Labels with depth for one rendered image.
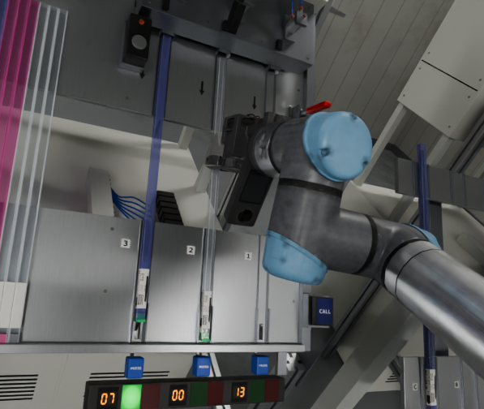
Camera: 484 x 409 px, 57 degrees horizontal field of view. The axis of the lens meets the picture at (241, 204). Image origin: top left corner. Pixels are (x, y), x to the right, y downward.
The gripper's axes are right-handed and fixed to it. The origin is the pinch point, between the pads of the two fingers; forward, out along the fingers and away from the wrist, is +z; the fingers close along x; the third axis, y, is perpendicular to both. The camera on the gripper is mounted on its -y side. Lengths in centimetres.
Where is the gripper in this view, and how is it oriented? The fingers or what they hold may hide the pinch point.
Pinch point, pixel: (216, 167)
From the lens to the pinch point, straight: 79.0
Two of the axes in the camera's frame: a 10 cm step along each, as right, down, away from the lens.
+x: -8.8, -1.4, -4.5
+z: -4.4, -0.6, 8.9
